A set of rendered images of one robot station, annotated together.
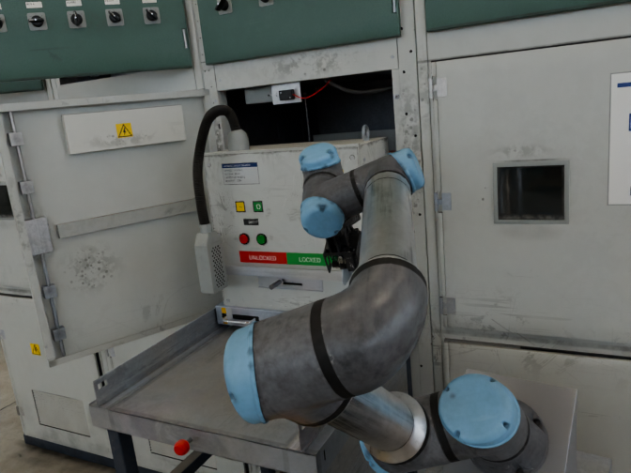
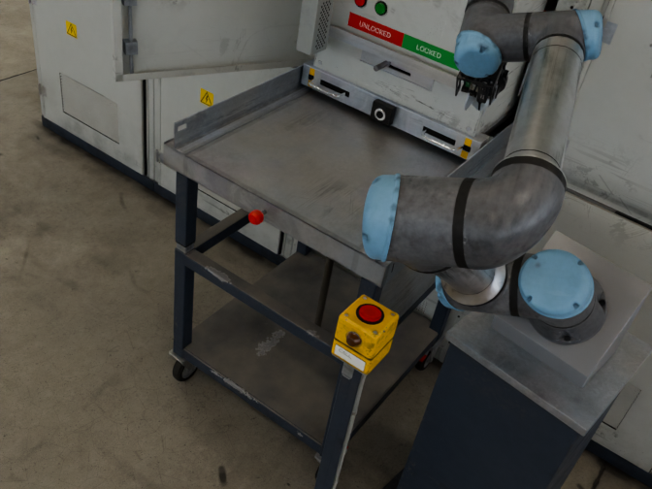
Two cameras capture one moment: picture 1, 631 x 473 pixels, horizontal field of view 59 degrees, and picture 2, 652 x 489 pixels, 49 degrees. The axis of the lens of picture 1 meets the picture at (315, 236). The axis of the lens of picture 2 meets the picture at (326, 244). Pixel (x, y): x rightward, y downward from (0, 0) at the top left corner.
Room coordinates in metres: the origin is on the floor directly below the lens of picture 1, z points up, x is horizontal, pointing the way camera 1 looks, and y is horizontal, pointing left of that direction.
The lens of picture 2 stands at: (-0.16, 0.15, 1.74)
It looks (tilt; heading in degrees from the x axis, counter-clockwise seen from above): 38 degrees down; 1
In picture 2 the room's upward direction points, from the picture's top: 11 degrees clockwise
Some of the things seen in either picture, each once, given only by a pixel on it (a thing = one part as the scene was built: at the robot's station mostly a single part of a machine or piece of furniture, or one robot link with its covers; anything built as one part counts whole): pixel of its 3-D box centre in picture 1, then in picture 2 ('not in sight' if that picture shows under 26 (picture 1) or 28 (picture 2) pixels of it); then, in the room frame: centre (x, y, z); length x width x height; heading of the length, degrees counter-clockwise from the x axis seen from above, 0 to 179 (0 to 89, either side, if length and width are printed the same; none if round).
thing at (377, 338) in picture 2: not in sight; (365, 334); (0.74, 0.07, 0.85); 0.08 x 0.08 x 0.10; 62
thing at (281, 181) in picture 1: (284, 236); (407, 15); (1.52, 0.09, 1.15); 0.48 x 0.01 x 0.48; 62
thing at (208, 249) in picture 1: (211, 261); (316, 16); (1.55, 0.31, 1.09); 0.08 x 0.05 x 0.17; 152
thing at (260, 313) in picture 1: (296, 319); (390, 108); (1.53, 0.08, 0.90); 0.54 x 0.05 x 0.06; 62
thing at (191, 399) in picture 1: (270, 368); (350, 155); (1.39, 0.16, 0.82); 0.68 x 0.62 x 0.06; 152
